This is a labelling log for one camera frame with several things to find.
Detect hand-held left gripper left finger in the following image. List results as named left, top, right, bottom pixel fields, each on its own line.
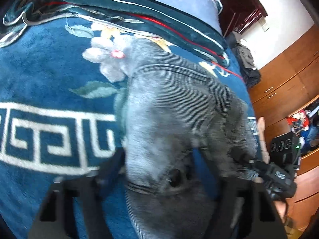
left=27, top=149, right=126, bottom=239

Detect grey denim pants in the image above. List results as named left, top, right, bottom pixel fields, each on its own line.
left=115, top=38, right=258, bottom=239

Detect dark clothes pile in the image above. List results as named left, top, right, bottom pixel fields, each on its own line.
left=228, top=31, right=261, bottom=88

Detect dark wooden headboard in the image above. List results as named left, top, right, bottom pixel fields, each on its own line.
left=192, top=0, right=269, bottom=38

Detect red and white item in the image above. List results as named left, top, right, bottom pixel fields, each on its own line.
left=287, top=110, right=311, bottom=130

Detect person's right forearm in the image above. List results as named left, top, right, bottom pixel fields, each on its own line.
left=275, top=200, right=295, bottom=234

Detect brown wooden wardrobe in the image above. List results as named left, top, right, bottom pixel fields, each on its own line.
left=249, top=25, right=319, bottom=232

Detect blue patterned plush blanket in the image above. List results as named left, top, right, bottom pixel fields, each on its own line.
left=0, top=12, right=262, bottom=239

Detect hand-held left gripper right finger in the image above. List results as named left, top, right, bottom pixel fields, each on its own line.
left=199, top=149, right=287, bottom=239

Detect blue cloth heap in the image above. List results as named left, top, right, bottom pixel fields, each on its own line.
left=299, top=102, right=319, bottom=153

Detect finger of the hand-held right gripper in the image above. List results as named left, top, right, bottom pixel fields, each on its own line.
left=230, top=150, right=263, bottom=178

